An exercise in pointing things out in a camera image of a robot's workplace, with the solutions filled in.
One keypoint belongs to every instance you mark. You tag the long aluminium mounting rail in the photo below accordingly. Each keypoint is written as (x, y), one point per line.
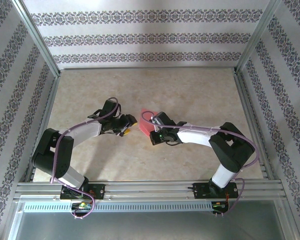
(150, 188)

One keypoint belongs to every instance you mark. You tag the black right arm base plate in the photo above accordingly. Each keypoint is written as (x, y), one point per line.
(201, 191)

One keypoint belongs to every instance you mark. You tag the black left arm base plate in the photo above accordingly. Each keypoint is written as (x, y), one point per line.
(100, 191)

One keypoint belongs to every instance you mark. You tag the aluminium side rail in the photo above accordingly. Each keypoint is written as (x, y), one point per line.
(247, 105)
(48, 105)

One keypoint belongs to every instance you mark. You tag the small electronics board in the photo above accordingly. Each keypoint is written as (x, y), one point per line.
(82, 205)
(218, 205)

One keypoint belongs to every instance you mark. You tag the pink square paper sheet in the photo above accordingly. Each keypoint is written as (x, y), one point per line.
(146, 122)

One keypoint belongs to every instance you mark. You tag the thin aluminium wall rail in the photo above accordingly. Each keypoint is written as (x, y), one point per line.
(147, 67)

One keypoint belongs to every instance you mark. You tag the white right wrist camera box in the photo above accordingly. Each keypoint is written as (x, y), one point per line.
(156, 120)

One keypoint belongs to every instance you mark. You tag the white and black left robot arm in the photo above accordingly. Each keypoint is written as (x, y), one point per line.
(52, 155)

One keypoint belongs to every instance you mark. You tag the aluminium frame post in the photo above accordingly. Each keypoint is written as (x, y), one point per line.
(37, 37)
(255, 37)

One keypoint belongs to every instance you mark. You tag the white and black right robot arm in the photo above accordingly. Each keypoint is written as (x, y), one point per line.
(232, 150)

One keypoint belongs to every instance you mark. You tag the grey metal panel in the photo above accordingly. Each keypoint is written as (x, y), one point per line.
(150, 227)

